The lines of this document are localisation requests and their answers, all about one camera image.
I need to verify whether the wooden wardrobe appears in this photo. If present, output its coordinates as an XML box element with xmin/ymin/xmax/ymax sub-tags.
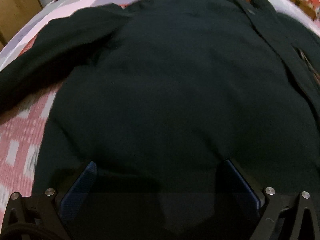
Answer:
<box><xmin>0</xmin><ymin>0</ymin><xmax>42</xmax><ymax>48</ymax></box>

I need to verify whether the dark navy winter jacket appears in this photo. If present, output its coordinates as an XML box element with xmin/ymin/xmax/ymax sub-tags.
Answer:
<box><xmin>1</xmin><ymin>0</ymin><xmax>319</xmax><ymax>239</ymax></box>

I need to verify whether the red white patterned mat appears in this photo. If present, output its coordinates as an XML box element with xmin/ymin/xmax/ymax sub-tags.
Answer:
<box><xmin>1</xmin><ymin>77</ymin><xmax>61</xmax><ymax>215</ymax></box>

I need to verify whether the wooden bedside cabinet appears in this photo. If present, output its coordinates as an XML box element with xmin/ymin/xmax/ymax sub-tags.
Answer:
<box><xmin>289</xmin><ymin>0</ymin><xmax>319</xmax><ymax>21</ymax></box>

